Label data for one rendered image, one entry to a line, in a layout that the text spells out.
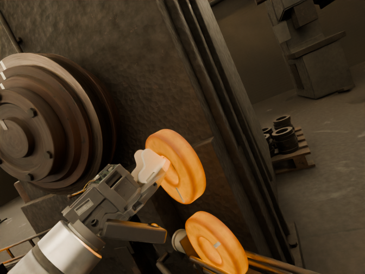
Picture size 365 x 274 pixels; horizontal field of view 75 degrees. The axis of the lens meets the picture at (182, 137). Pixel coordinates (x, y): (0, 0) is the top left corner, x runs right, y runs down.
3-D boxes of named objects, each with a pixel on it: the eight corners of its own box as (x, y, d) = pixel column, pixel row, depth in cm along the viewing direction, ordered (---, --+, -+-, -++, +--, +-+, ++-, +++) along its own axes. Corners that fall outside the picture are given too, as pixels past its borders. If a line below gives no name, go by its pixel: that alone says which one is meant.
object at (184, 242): (219, 257, 61) (200, 222, 61) (220, 258, 61) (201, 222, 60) (199, 279, 58) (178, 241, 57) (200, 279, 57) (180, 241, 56)
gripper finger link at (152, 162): (163, 132, 44) (128, 168, 40) (182, 155, 46) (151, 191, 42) (156, 134, 47) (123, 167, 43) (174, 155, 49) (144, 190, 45)
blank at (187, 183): (149, 137, 56) (137, 144, 54) (178, 118, 42) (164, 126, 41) (180, 195, 56) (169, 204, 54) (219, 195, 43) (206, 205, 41)
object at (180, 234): (193, 242, 69) (183, 224, 68) (211, 248, 61) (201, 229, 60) (177, 256, 65) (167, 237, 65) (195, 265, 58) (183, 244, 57)
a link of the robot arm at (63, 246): (87, 291, 34) (76, 266, 42) (112, 260, 36) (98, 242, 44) (37, 253, 31) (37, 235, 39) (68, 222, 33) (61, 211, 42)
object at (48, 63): (46, 198, 95) (-18, 89, 87) (138, 166, 76) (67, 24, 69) (32, 207, 89) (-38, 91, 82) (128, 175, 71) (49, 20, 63)
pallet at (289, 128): (194, 194, 256) (177, 159, 249) (211, 163, 329) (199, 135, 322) (315, 166, 205) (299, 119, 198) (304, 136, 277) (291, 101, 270)
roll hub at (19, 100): (25, 184, 81) (-20, 108, 76) (82, 161, 69) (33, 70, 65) (10, 192, 76) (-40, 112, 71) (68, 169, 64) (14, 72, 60)
